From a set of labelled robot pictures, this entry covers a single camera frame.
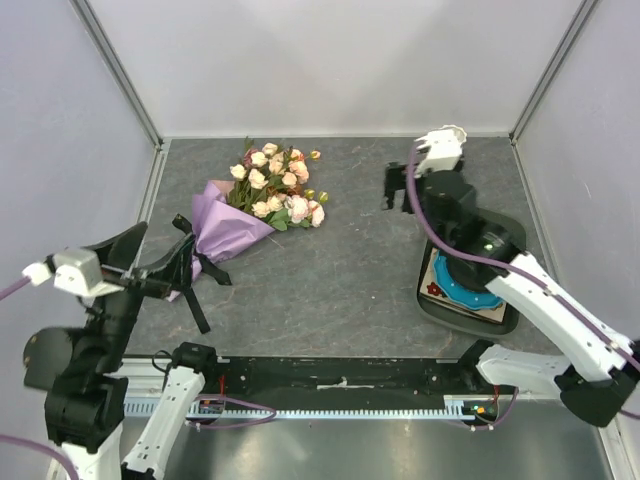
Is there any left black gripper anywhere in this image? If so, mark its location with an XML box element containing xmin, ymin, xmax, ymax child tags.
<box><xmin>88</xmin><ymin>218</ymin><xmax>197</xmax><ymax>369</ymax></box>

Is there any black ribbon with gold lettering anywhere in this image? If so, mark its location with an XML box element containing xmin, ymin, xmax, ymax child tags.
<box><xmin>172</xmin><ymin>214</ymin><xmax>232</xmax><ymax>334</ymax></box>

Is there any purple pink wrapping paper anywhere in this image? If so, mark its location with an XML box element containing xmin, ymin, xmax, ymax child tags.
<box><xmin>189</xmin><ymin>180</ymin><xmax>274</xmax><ymax>280</ymax></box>

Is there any pink artificial flower bunch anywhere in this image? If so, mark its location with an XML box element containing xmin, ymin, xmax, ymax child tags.
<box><xmin>225</xmin><ymin>138</ymin><xmax>328</xmax><ymax>231</ymax></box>

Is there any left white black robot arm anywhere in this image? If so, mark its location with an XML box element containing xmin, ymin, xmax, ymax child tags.
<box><xmin>23</xmin><ymin>216</ymin><xmax>220</xmax><ymax>479</ymax></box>

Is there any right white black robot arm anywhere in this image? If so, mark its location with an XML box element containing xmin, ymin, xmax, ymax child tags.
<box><xmin>383</xmin><ymin>163</ymin><xmax>639</xmax><ymax>428</ymax></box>

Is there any white ribbed ceramic vase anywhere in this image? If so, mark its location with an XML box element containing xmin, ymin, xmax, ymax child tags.
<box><xmin>441</xmin><ymin>125</ymin><xmax>467</xmax><ymax>145</ymax></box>

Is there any black round plate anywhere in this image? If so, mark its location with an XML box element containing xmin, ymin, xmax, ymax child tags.
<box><xmin>445</xmin><ymin>255</ymin><xmax>495</xmax><ymax>293</ymax></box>

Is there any blue scalloped plate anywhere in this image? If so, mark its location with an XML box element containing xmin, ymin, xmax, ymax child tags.
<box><xmin>432</xmin><ymin>252</ymin><xmax>503</xmax><ymax>311</ymax></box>

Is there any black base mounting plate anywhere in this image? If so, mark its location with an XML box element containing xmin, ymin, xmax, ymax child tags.
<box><xmin>207</xmin><ymin>357</ymin><xmax>496</xmax><ymax>411</ymax></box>

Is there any dark green plastic tray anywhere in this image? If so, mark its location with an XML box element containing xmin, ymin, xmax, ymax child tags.
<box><xmin>416</xmin><ymin>207</ymin><xmax>529</xmax><ymax>341</ymax></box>

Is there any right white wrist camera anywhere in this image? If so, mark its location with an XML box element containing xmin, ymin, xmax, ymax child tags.
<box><xmin>414</xmin><ymin>127</ymin><xmax>466</xmax><ymax>178</ymax></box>

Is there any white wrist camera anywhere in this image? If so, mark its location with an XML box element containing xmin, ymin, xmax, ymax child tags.
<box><xmin>414</xmin><ymin>127</ymin><xmax>466</xmax><ymax>178</ymax></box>
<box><xmin>22</xmin><ymin>248</ymin><xmax>101</xmax><ymax>297</ymax></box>

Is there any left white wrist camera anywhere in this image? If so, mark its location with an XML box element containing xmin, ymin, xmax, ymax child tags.
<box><xmin>22</xmin><ymin>248</ymin><xmax>101</xmax><ymax>297</ymax></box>

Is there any aluminium frame rail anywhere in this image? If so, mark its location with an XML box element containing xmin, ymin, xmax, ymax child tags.
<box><xmin>104</xmin><ymin>139</ymin><xmax>171</xmax><ymax>361</ymax></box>

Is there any grey slotted cable duct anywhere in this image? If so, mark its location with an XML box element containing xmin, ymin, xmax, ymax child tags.
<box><xmin>122</xmin><ymin>394</ymin><xmax>501</xmax><ymax>424</ymax></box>

